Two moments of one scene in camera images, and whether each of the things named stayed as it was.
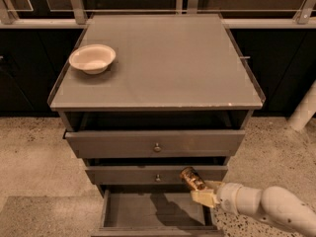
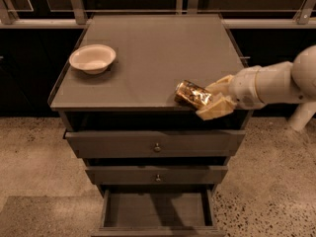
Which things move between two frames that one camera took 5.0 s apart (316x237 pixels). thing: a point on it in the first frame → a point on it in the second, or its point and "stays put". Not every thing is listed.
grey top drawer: [156, 143] stays put
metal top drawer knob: [157, 148] stays put
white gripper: [228, 197] → [242, 88]
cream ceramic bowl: [93, 58] stays put
